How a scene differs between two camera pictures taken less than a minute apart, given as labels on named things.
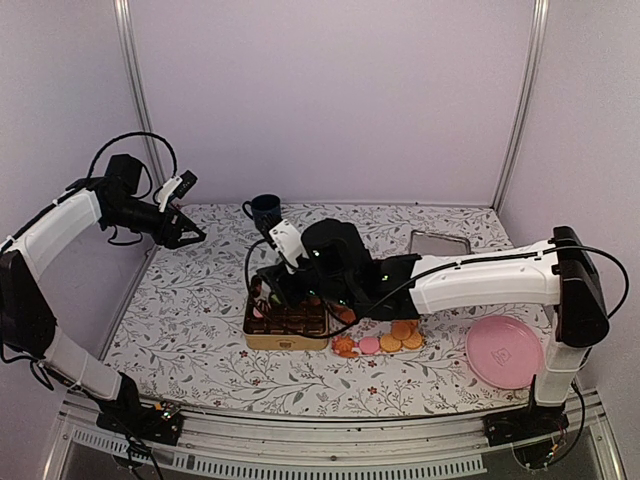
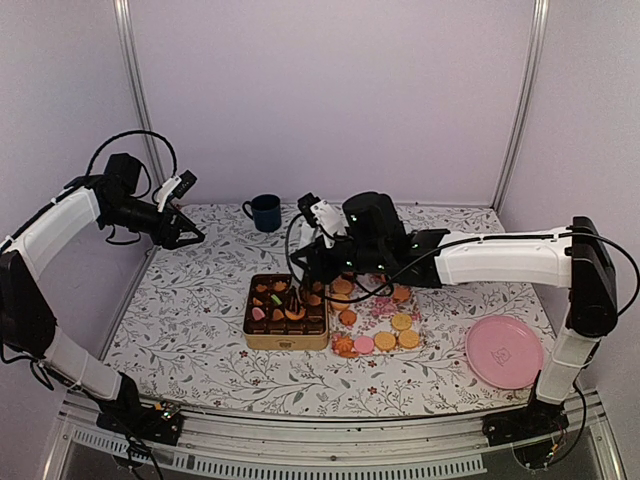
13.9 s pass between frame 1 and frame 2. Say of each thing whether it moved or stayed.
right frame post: stayed
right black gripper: moved
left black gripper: stayed
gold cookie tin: stayed
